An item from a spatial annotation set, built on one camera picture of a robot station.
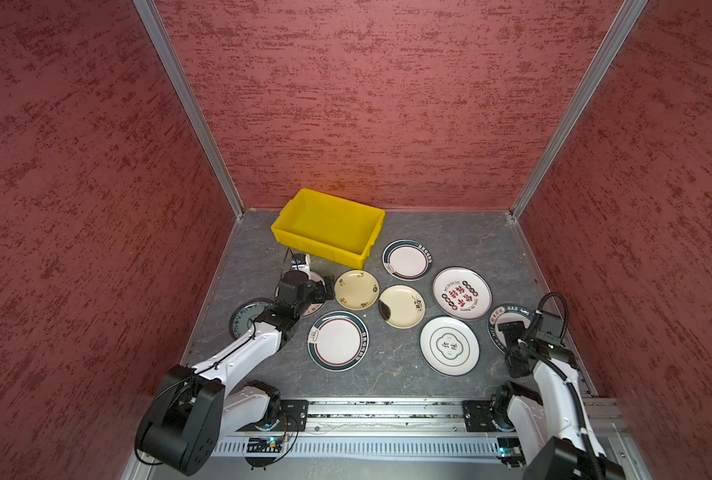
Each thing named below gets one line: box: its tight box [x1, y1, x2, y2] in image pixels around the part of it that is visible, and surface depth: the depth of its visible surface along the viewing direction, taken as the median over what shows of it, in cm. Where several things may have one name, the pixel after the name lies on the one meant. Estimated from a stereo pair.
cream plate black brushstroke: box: [378, 284, 426, 329], surface depth 97 cm
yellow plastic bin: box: [271, 188, 386, 269], surface depth 116 cm
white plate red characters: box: [432, 267, 493, 320], surface depth 99 cm
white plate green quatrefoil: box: [419, 316, 481, 377], surface depth 87 cm
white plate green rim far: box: [382, 239, 433, 281], surface depth 108 cm
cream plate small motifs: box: [334, 269, 380, 311], surface depth 100 cm
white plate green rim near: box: [306, 310, 370, 371], surface depth 89 cm
